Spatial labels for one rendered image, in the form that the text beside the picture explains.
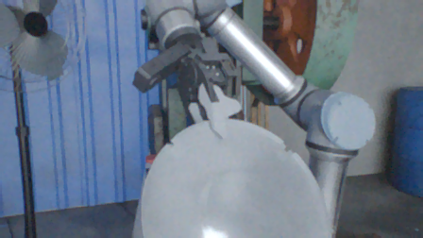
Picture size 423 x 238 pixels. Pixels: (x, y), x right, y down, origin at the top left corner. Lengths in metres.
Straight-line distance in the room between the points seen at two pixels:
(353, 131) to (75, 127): 2.29
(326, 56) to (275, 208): 1.06
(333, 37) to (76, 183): 2.16
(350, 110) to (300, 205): 0.29
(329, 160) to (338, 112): 0.11
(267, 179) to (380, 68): 3.24
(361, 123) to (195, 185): 0.43
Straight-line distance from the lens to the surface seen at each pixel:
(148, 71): 0.54
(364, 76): 3.63
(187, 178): 0.49
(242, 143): 0.55
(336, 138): 0.78
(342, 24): 1.52
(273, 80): 0.87
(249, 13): 1.63
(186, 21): 0.64
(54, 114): 2.77
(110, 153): 2.85
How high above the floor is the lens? 1.17
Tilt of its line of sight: 10 degrees down
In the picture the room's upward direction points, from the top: straight up
